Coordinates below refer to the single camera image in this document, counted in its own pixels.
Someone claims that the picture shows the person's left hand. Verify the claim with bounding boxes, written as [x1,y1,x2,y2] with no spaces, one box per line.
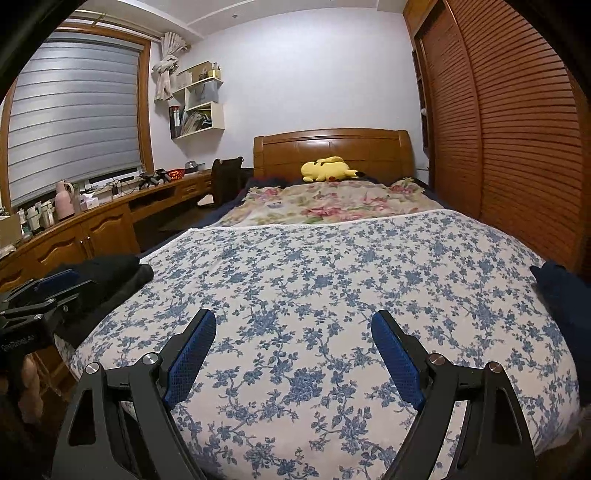
[18,353,43,423]

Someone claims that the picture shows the stack of books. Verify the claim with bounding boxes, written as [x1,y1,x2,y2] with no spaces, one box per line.
[180,111,212,136]

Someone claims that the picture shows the wooden louvered wardrobe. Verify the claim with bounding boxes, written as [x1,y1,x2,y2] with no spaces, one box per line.
[403,0,589,274]

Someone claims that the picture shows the pink floral blanket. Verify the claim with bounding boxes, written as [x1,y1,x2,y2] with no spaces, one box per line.
[222,178,445,228]

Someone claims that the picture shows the dark chair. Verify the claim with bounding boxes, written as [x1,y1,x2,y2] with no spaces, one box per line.
[211,157,245,207]

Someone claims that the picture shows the black folded clothes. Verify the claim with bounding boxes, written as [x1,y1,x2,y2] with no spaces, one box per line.
[46,254,155,350]

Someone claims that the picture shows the pink thermos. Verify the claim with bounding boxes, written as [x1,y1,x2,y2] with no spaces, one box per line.
[55,181,76,222]

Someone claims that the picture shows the navy blue blazer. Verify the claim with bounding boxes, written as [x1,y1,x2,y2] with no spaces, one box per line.
[529,261,591,343]

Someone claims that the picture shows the white wall shelf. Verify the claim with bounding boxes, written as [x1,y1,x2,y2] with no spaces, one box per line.
[168,62,226,140]

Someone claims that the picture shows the wooden desk with cabinets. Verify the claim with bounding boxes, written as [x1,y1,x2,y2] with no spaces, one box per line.
[0,168,216,283]

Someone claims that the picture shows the blue floral bedspread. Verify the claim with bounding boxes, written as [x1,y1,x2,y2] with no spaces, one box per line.
[55,209,583,480]

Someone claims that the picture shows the wooden window frame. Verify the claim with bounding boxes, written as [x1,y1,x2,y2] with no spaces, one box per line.
[0,32,156,212]

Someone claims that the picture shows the beige tied curtain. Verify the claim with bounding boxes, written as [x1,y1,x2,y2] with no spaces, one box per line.
[153,31,191,102]

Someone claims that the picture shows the grey window blind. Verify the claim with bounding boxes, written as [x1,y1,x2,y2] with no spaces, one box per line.
[9,39,144,207]

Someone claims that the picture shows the group of white bottles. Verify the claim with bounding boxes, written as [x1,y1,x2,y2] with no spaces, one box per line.
[16,200,55,234]

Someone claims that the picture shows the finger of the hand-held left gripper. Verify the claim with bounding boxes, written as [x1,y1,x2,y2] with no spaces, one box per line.
[0,277,92,325]
[7,269,84,302]

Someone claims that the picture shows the yellow plush toy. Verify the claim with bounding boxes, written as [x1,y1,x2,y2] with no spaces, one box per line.
[301,156,363,184]

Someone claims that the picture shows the grey paper bag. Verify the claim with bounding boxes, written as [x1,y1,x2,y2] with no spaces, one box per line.
[187,80,218,110]

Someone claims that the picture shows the black device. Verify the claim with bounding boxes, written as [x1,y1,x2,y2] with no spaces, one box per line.
[137,170,170,189]

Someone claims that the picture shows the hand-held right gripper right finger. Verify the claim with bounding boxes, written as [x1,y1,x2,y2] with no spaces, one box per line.
[370,310,539,480]

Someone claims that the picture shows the wooden headboard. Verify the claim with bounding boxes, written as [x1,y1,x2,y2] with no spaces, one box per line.
[253,129,414,186]

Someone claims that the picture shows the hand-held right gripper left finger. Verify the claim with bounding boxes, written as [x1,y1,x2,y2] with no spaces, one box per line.
[51,308,218,480]

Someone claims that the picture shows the cardboard box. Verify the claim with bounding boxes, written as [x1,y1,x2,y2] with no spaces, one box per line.
[0,215,23,248]

